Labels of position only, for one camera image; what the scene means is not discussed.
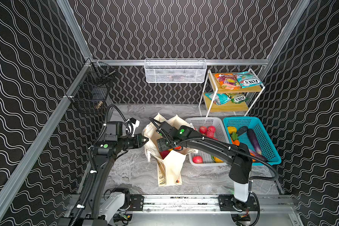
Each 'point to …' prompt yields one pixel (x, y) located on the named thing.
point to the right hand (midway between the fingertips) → (164, 144)
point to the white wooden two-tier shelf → (211, 84)
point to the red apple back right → (212, 129)
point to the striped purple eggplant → (258, 155)
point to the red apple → (197, 159)
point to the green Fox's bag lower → (238, 97)
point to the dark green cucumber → (242, 130)
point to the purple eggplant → (254, 141)
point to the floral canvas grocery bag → (170, 170)
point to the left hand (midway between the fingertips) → (150, 139)
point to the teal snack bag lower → (218, 99)
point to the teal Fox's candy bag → (246, 78)
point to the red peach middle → (209, 134)
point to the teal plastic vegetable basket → (268, 150)
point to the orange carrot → (235, 139)
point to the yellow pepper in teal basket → (231, 129)
